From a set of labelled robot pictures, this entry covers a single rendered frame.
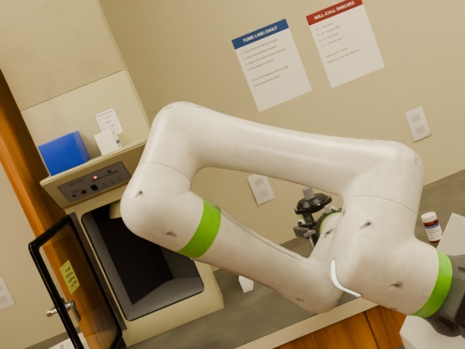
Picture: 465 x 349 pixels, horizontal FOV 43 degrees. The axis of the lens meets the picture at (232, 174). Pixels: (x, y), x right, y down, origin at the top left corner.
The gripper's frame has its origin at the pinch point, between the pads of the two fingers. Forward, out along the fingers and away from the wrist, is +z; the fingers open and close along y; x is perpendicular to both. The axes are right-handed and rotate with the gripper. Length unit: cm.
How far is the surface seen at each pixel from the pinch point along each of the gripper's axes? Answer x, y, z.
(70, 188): -34, 61, 3
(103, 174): -34, 51, 3
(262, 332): 20.0, 26.0, -12.1
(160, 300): 9, 53, 22
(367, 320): 28.8, -1.0, -9.2
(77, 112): -53, 52, 9
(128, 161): -34, 43, 2
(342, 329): 27.7, 6.1, -10.8
